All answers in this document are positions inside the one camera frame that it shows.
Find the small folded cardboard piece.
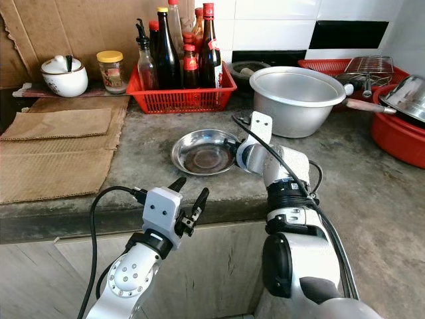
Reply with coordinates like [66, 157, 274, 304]
[3, 108, 114, 142]

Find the small dark bottle red label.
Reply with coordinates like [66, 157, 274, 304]
[183, 43, 201, 89]

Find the aluminium cooking pot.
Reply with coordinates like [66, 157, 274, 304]
[249, 66, 354, 139]

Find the glass jar with yellow lid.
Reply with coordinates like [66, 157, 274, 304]
[96, 51, 127, 94]

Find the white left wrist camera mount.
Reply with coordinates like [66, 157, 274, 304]
[143, 187, 185, 250]

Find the flat red plastic tray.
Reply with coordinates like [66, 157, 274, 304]
[297, 58, 409, 87]

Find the large flat cardboard piece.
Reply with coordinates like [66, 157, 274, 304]
[0, 96, 130, 205]

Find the metal wire grill rack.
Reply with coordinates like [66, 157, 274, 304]
[337, 56, 394, 97]

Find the grey stone mortar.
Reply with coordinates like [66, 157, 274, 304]
[228, 60, 271, 82]

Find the red plastic basin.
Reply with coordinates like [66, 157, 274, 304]
[370, 83, 425, 169]

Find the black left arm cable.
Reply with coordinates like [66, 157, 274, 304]
[76, 185, 147, 319]

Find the amber bottle with red cap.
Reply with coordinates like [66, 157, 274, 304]
[194, 7, 207, 47]

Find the clear bottle with black pourer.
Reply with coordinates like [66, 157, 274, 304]
[136, 19, 157, 90]

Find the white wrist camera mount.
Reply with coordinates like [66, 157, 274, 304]
[249, 111, 273, 144]
[143, 187, 185, 250]

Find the white ceramic lidded pot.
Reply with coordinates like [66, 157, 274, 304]
[40, 54, 89, 98]

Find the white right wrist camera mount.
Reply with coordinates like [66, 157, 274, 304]
[249, 111, 273, 144]

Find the red plastic bottle basket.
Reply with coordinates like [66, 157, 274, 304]
[126, 63, 238, 114]

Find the pan with wooden handle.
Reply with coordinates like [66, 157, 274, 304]
[345, 98, 398, 115]

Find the tall dark sauce bottle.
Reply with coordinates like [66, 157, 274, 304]
[156, 7, 181, 89]

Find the brown cardboard wall sheet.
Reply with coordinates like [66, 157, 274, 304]
[0, 0, 173, 87]

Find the clear tall bottle red cap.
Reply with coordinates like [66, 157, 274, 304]
[168, 0, 183, 34]

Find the stainless steel plate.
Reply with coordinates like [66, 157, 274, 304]
[171, 129, 242, 176]

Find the thin dark wooden board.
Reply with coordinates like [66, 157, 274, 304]
[13, 83, 130, 99]

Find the dark bottle with red cap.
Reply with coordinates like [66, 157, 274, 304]
[201, 3, 223, 88]

